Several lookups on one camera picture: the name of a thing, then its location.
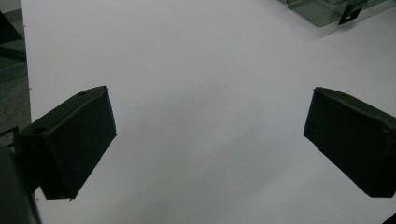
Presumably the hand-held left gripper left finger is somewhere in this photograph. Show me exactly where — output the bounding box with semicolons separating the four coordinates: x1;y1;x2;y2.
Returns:
13;85;118;201

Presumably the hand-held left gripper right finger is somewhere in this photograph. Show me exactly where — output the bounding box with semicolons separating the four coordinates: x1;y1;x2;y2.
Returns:
303;86;396;199

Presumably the metal floor rail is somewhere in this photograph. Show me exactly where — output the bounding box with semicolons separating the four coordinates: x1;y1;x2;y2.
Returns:
0;40;29;84

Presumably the clear plastic compartment box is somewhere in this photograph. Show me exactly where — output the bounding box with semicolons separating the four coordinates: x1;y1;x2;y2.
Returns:
277;0;389;29

